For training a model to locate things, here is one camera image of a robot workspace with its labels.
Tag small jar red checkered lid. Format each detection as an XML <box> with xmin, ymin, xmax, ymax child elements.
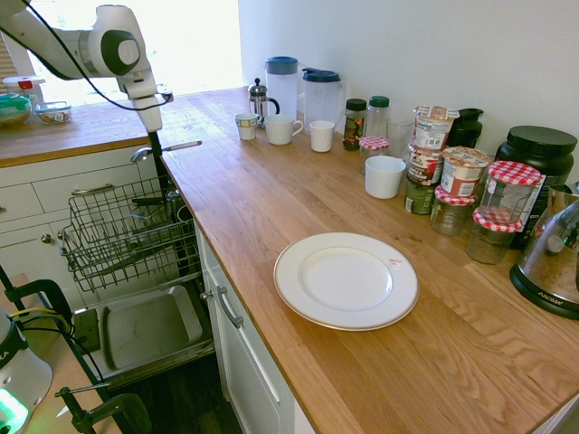
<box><xmin>358</xmin><ymin>136</ymin><xmax>391</xmax><ymax>175</ymax></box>

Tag spice jar with dark lid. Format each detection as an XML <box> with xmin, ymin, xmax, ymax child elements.
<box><xmin>342</xmin><ymin>98</ymin><xmax>368</xmax><ymax>152</ymax></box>

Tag silver metal spoon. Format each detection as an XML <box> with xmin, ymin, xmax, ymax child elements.
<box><xmin>130</xmin><ymin>140</ymin><xmax>204</xmax><ymax>164</ymax></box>

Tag silver drawer handle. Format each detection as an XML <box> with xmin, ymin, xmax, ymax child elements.
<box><xmin>70</xmin><ymin>182</ymin><xmax>117</xmax><ymax>197</ymax></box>

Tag black shaker bottle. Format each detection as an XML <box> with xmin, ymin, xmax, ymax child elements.
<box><xmin>446</xmin><ymin>107</ymin><xmax>486</xmax><ymax>151</ymax></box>

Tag green food tub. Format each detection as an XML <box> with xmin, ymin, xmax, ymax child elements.
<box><xmin>403</xmin><ymin>175</ymin><xmax>438</xmax><ymax>215</ymax></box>

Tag food container with green lid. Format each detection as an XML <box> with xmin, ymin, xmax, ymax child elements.
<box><xmin>0</xmin><ymin>92</ymin><xmax>33</xmax><ymax>129</ymax></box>

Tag glass french press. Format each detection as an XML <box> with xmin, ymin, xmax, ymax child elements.
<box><xmin>247</xmin><ymin>77</ymin><xmax>281</xmax><ymax>128</ymax></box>

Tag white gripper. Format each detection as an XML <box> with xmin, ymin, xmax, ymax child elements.
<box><xmin>118</xmin><ymin>71</ymin><xmax>164</xmax><ymax>160</ymax></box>

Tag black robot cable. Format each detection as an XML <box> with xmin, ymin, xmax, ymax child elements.
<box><xmin>0</xmin><ymin>0</ymin><xmax>166</xmax><ymax>112</ymax></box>

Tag grey wire dishwasher rack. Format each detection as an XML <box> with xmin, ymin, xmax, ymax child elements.
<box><xmin>60</xmin><ymin>176</ymin><xmax>199</xmax><ymax>296</ymax></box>

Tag short pitcher with blue lid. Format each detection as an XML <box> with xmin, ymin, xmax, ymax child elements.
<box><xmin>301</xmin><ymin>67</ymin><xmax>347</xmax><ymax>131</ymax></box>

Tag dark red printed food tub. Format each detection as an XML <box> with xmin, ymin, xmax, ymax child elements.
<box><xmin>407</xmin><ymin>143</ymin><xmax>445</xmax><ymax>187</ymax></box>

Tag ribbed white cup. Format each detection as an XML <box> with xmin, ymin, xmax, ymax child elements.
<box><xmin>308</xmin><ymin>119</ymin><xmax>337</xmax><ymax>154</ymax></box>

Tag food container with red tab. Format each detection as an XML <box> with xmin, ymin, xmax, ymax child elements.
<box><xmin>1</xmin><ymin>75</ymin><xmax>47</xmax><ymax>108</ymax></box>

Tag black protein powder tub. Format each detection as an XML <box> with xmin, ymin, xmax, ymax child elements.
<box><xmin>494</xmin><ymin>125</ymin><xmax>579</xmax><ymax>250</ymax></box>

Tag black utensil in rack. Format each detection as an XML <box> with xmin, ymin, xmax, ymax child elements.
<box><xmin>129</xmin><ymin>194</ymin><xmax>169</xmax><ymax>220</ymax></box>

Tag patterned white paper cup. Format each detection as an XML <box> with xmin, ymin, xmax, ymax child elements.
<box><xmin>233</xmin><ymin>112</ymin><xmax>261</xmax><ymax>141</ymax></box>

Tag white cabinet with bar handle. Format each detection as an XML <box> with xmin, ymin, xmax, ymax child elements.
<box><xmin>195</xmin><ymin>223</ymin><xmax>320</xmax><ymax>434</ymax></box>

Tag glass jar red checkered lid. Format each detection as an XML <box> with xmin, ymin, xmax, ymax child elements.
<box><xmin>429</xmin><ymin>185</ymin><xmax>479</xmax><ymax>238</ymax></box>
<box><xmin>465</xmin><ymin>209</ymin><xmax>524</xmax><ymax>266</ymax></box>

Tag bright window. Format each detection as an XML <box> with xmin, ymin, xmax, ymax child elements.
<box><xmin>24</xmin><ymin>0</ymin><xmax>242</xmax><ymax>108</ymax></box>

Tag white plate with gold rim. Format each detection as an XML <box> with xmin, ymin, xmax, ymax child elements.
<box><xmin>272</xmin><ymin>231</ymin><xmax>420</xmax><ymax>333</ymax></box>

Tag green bar clamp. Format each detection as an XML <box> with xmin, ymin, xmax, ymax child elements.
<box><xmin>0</xmin><ymin>264</ymin><xmax>76</xmax><ymax>349</ymax></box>
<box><xmin>54</xmin><ymin>381</ymin><xmax>154</xmax><ymax>434</ymax></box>

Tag silver cabinet door handle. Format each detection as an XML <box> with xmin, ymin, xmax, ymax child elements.
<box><xmin>212</xmin><ymin>285</ymin><xmax>245</xmax><ymax>330</ymax></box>

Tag yellow cable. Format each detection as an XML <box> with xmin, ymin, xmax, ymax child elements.
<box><xmin>7</xmin><ymin>306</ymin><xmax>76</xmax><ymax>339</ymax></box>

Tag white cabinet with drawers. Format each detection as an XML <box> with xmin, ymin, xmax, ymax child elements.
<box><xmin>0</xmin><ymin>143</ymin><xmax>185</xmax><ymax>313</ymax></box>

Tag small clear food container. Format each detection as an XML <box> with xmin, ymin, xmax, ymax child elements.
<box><xmin>34</xmin><ymin>100</ymin><xmax>74</xmax><ymax>125</ymax></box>

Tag red and white food tub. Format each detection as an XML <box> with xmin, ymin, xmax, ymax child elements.
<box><xmin>440</xmin><ymin>145</ymin><xmax>493</xmax><ymax>199</ymax></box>

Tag clear drinking glass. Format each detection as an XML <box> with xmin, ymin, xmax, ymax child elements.
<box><xmin>385</xmin><ymin>118</ymin><xmax>415</xmax><ymax>158</ymax></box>

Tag white printed food tub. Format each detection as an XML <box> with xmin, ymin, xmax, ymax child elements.
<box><xmin>412</xmin><ymin>104</ymin><xmax>461</xmax><ymax>153</ymax></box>

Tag stainless steel electric kettle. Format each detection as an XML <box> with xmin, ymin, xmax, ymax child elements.
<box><xmin>508</xmin><ymin>180</ymin><xmax>579</xmax><ymax>322</ymax></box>

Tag clear jar with green lid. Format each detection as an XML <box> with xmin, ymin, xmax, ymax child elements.
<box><xmin>366</xmin><ymin>95</ymin><xmax>392</xmax><ymax>139</ymax></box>

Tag large jar red checkered lid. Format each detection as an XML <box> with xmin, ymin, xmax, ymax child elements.
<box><xmin>479</xmin><ymin>159</ymin><xmax>543</xmax><ymax>226</ymax></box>

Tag open grey dishwasher door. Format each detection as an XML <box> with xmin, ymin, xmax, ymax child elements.
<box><xmin>71</xmin><ymin>283</ymin><xmax>216</xmax><ymax>388</ymax></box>

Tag white handleless mug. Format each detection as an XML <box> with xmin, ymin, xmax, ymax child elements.
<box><xmin>364</xmin><ymin>155</ymin><xmax>408</xmax><ymax>201</ymax></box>

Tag white mug with handle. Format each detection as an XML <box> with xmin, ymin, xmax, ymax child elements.
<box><xmin>263</xmin><ymin>113</ymin><xmax>305</xmax><ymax>146</ymax></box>

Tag tall pitcher with blue lid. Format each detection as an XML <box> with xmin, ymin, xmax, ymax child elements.
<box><xmin>263</xmin><ymin>55</ymin><xmax>300</xmax><ymax>124</ymax></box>

